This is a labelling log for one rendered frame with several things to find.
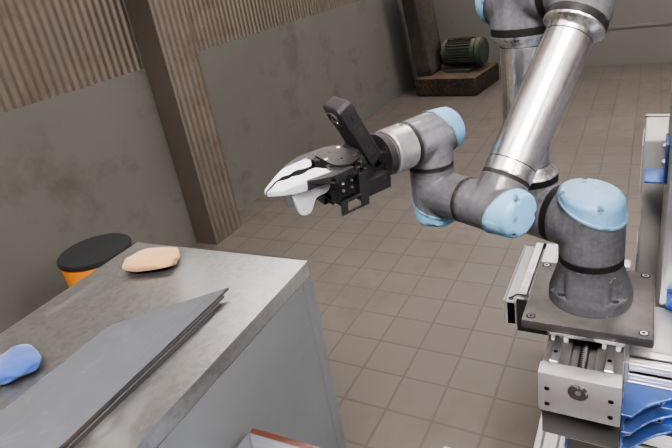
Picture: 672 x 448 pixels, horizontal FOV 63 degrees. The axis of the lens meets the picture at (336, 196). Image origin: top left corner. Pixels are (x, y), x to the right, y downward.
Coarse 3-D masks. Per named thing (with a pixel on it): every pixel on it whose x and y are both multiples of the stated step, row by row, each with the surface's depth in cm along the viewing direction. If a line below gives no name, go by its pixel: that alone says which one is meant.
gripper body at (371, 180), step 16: (384, 144) 82; (320, 160) 79; (336, 160) 78; (352, 160) 77; (384, 160) 84; (352, 176) 78; (368, 176) 83; (384, 176) 85; (336, 192) 79; (352, 192) 81; (368, 192) 81; (352, 208) 81
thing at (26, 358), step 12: (12, 348) 117; (24, 348) 117; (0, 360) 114; (12, 360) 113; (24, 360) 113; (36, 360) 113; (0, 372) 110; (12, 372) 110; (24, 372) 110; (0, 384) 109
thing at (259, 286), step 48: (96, 288) 142; (144, 288) 138; (192, 288) 134; (240, 288) 130; (288, 288) 130; (0, 336) 128; (48, 336) 125; (192, 336) 115; (240, 336) 114; (144, 384) 104; (192, 384) 101; (96, 432) 94; (144, 432) 92
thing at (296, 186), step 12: (312, 168) 77; (324, 168) 77; (288, 180) 74; (300, 180) 74; (276, 192) 74; (288, 192) 74; (300, 192) 74; (312, 192) 76; (324, 192) 78; (300, 204) 76; (312, 204) 77
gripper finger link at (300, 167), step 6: (300, 162) 79; (306, 162) 79; (288, 168) 78; (294, 168) 78; (300, 168) 77; (306, 168) 77; (282, 174) 76; (288, 174) 76; (294, 174) 77; (300, 174) 78; (276, 180) 75; (270, 186) 74; (288, 198) 79; (288, 204) 79
